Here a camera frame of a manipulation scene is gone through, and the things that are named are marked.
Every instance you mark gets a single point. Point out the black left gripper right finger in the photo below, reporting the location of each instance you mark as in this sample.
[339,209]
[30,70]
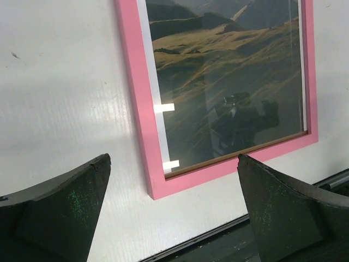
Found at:
[291,219]

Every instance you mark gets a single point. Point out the mountain landscape photo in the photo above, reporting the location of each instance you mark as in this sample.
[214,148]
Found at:
[227,76]

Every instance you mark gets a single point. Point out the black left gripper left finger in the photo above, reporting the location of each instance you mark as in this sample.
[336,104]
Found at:
[55,220]

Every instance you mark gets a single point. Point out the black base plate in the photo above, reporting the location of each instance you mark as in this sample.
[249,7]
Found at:
[234,241]

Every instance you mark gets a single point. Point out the pink wooden picture frame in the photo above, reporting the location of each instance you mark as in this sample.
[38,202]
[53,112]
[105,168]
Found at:
[144,109]

